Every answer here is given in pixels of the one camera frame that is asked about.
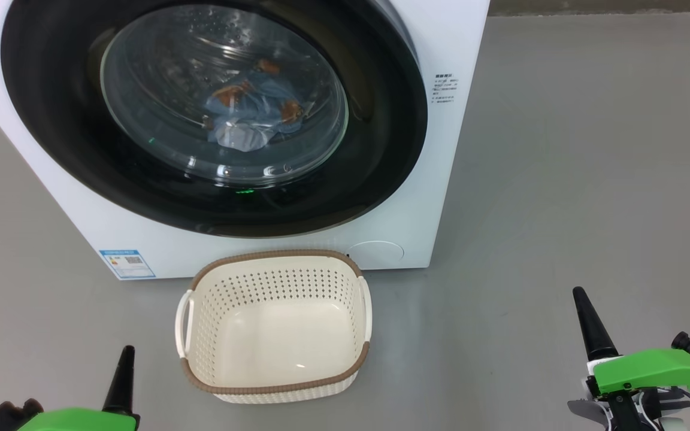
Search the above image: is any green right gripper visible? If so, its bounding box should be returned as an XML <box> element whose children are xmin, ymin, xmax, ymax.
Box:
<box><xmin>573</xmin><ymin>286</ymin><xmax>690</xmax><ymax>431</ymax></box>

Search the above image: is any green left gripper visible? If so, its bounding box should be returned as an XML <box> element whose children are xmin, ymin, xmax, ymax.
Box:
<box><xmin>16</xmin><ymin>345</ymin><xmax>141</xmax><ymax>431</ymax></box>

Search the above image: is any black round glass washer door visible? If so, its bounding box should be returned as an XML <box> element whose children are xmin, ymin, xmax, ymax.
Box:
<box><xmin>1</xmin><ymin>0</ymin><xmax>428</xmax><ymax>238</ymax></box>

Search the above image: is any white front-load washing machine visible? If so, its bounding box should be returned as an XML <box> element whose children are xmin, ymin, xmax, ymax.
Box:
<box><xmin>0</xmin><ymin>0</ymin><xmax>491</xmax><ymax>281</ymax></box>

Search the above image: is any blue white energy label sticker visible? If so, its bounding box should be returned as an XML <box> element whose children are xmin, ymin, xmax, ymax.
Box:
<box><xmin>99</xmin><ymin>249</ymin><xmax>156</xmax><ymax>280</ymax></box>

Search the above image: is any cream perforated laundry basket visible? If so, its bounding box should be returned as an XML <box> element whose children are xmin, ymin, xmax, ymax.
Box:
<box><xmin>174</xmin><ymin>249</ymin><xmax>373</xmax><ymax>404</ymax></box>

